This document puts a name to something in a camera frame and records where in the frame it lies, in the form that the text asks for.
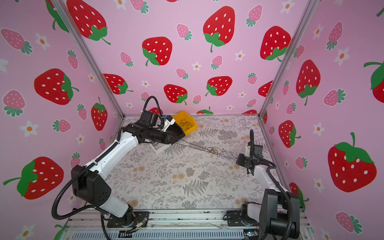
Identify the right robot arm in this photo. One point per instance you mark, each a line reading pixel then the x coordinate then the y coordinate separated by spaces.
pixel 279 212

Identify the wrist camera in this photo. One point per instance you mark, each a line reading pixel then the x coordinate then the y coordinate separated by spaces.
pixel 257 150
pixel 168 121

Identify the yellow plastic bin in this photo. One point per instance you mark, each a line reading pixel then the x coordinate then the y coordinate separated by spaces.
pixel 186 122

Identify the aluminium frame rail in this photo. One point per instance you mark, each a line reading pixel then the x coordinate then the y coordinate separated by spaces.
pixel 195 224

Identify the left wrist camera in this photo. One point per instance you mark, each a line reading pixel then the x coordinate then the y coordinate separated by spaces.
pixel 168 121

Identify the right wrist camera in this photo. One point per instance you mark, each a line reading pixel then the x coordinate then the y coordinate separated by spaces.
pixel 257 150

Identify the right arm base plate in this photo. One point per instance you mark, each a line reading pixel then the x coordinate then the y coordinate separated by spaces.
pixel 239 219

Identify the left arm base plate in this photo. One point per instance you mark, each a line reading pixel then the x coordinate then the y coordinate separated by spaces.
pixel 129 220

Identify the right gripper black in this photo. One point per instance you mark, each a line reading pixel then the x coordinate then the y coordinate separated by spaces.
pixel 240 160

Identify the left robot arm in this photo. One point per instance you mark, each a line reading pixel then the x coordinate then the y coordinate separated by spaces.
pixel 89 182

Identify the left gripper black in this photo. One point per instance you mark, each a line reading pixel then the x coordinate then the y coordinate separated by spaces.
pixel 167 135

